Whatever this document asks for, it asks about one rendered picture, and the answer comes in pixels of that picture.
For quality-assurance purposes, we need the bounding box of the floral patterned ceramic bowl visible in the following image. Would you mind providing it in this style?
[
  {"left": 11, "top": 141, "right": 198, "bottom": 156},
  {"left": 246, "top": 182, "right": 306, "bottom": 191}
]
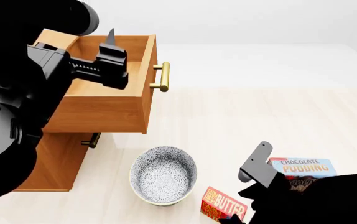
[{"left": 129, "top": 146, "right": 198, "bottom": 207}]

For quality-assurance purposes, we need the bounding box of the wooden cabinet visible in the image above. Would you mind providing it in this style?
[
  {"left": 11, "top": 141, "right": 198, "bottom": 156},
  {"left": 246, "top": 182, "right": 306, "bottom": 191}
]
[{"left": 0, "top": 28, "right": 102, "bottom": 192}]

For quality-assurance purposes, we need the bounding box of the dark brass drawer handle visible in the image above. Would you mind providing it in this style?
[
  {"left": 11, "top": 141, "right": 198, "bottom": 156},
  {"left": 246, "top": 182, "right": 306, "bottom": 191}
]
[{"left": 81, "top": 132, "right": 102, "bottom": 149}]

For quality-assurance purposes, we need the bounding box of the blue chocolate pudding box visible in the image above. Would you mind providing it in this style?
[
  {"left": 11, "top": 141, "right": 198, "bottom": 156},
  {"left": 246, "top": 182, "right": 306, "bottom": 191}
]
[{"left": 267, "top": 157, "right": 338, "bottom": 192}]

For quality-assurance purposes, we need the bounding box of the wooden cabinet drawer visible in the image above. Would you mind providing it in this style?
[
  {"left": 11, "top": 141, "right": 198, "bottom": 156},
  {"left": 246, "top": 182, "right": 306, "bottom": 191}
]
[{"left": 41, "top": 34, "right": 159, "bottom": 135}]

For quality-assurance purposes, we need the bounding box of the long brass drawer handle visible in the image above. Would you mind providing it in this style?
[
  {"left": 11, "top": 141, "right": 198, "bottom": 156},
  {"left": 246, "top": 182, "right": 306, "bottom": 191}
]
[{"left": 149, "top": 61, "right": 170, "bottom": 93}]

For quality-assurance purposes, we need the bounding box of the red butter box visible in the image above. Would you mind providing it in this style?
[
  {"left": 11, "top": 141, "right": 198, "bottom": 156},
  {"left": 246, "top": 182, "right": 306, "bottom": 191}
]
[{"left": 200, "top": 185, "right": 249, "bottom": 223}]

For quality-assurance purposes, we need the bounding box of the grey right gripper finger plate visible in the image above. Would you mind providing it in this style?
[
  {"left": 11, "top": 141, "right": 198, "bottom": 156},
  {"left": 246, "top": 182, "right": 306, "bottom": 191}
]
[
  {"left": 239, "top": 141, "right": 279, "bottom": 189},
  {"left": 238, "top": 169, "right": 252, "bottom": 183}
]

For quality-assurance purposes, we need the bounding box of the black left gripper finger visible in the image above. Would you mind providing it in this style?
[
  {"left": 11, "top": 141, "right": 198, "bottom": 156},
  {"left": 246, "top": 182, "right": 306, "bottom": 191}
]
[{"left": 95, "top": 27, "right": 130, "bottom": 91}]

